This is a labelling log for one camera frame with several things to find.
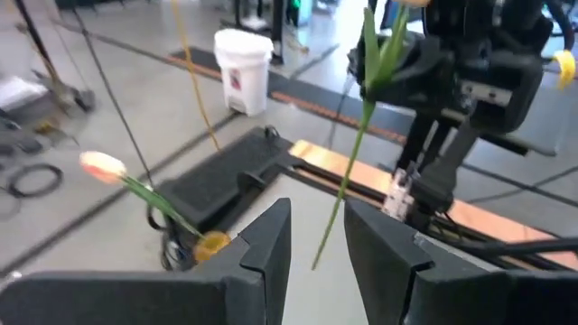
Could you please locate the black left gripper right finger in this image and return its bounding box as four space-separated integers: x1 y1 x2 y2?
343 198 578 325

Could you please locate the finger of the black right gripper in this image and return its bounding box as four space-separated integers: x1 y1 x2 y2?
373 34 454 109
346 38 377 104

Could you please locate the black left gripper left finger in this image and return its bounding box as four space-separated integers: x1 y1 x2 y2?
0 197 293 325

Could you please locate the cream artificial tulip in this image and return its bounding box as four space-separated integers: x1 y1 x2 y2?
310 0 433 271
79 150 205 239

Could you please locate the yellow glass vase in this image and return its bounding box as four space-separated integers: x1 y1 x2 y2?
192 230 232 263

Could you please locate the white plastic bin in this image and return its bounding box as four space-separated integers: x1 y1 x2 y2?
213 27 275 117

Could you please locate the yellow floor cable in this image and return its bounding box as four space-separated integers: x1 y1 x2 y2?
170 0 221 153

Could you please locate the black floor cable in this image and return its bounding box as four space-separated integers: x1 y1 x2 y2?
70 6 154 187

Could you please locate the black coiled cable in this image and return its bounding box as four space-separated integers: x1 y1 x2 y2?
6 162 64 200

